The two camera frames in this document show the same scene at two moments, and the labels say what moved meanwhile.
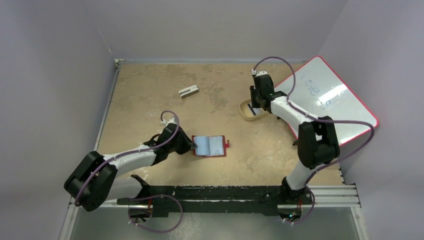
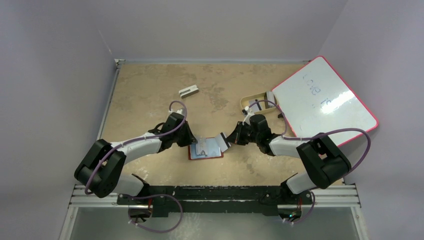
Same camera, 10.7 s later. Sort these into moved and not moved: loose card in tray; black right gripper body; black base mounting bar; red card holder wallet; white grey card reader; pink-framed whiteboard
Moved: black right gripper body; red card holder wallet
Not moved: white grey card reader; pink-framed whiteboard; black base mounting bar; loose card in tray
